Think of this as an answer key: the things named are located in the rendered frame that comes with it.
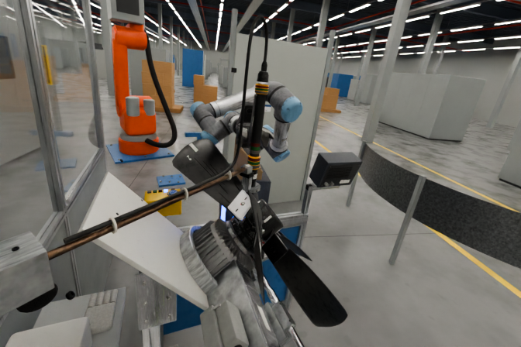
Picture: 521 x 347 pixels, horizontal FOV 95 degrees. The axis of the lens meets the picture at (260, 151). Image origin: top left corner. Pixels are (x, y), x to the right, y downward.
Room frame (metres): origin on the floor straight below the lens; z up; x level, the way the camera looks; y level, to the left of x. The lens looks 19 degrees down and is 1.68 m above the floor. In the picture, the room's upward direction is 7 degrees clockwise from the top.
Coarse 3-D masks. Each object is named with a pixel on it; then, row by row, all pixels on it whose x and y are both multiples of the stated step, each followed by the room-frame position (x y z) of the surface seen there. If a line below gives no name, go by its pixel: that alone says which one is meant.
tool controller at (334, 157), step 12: (324, 156) 1.33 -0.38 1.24; (336, 156) 1.36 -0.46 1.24; (348, 156) 1.39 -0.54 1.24; (312, 168) 1.39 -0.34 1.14; (324, 168) 1.29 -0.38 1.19; (336, 168) 1.30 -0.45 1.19; (348, 168) 1.34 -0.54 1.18; (312, 180) 1.37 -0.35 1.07; (324, 180) 1.31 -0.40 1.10; (336, 180) 1.35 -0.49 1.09; (348, 180) 1.39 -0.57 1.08
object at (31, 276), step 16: (16, 240) 0.28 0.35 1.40; (32, 240) 0.29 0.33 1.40; (0, 256) 0.25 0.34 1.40; (16, 256) 0.25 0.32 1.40; (32, 256) 0.26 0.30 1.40; (0, 272) 0.23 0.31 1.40; (16, 272) 0.24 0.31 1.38; (32, 272) 0.25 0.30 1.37; (48, 272) 0.27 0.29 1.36; (0, 288) 0.23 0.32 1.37; (16, 288) 0.24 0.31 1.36; (32, 288) 0.25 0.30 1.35; (48, 288) 0.26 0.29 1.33; (0, 304) 0.22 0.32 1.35; (16, 304) 0.23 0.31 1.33
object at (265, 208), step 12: (264, 204) 0.68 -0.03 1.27; (252, 216) 0.66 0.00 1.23; (264, 216) 0.66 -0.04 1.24; (276, 216) 0.74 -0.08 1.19; (240, 228) 0.63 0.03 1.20; (264, 228) 0.64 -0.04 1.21; (276, 228) 0.65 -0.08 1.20; (252, 240) 0.63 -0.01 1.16; (264, 240) 0.65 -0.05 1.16; (252, 252) 0.61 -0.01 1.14
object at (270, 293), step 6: (252, 258) 0.60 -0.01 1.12; (264, 276) 0.55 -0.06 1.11; (264, 282) 0.53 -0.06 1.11; (270, 288) 0.52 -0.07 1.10; (270, 294) 0.50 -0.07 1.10; (276, 294) 0.50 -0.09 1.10; (270, 300) 0.49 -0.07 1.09; (276, 300) 0.49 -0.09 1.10; (288, 330) 0.43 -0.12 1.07; (294, 330) 0.43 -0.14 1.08; (294, 336) 0.41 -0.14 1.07; (300, 342) 0.40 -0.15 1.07
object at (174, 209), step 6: (162, 192) 1.01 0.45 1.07; (168, 192) 1.01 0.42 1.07; (144, 198) 0.94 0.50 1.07; (150, 198) 0.94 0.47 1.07; (156, 198) 0.95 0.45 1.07; (174, 204) 0.96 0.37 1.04; (180, 204) 0.97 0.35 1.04; (162, 210) 0.94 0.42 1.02; (168, 210) 0.95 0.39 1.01; (174, 210) 0.96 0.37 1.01; (180, 210) 0.97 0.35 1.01
